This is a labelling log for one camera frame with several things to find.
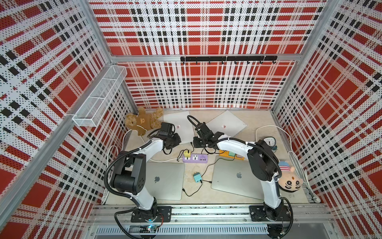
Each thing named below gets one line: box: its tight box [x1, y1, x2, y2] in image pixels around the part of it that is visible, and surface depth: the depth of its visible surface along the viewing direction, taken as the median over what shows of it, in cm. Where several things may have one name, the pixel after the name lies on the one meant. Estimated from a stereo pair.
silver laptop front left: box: [145, 161, 186, 201], surface depth 92 cm
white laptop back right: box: [205, 110, 248, 138], surface depth 115 cm
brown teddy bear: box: [124, 106, 164, 136], surface depth 106 cm
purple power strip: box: [182, 153, 209, 164], surface depth 93 cm
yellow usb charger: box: [184, 150, 191, 158], surface depth 90 cm
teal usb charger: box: [192, 171, 203, 184], surface depth 86 cm
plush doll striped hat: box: [278, 160, 303, 193], surface depth 78 cm
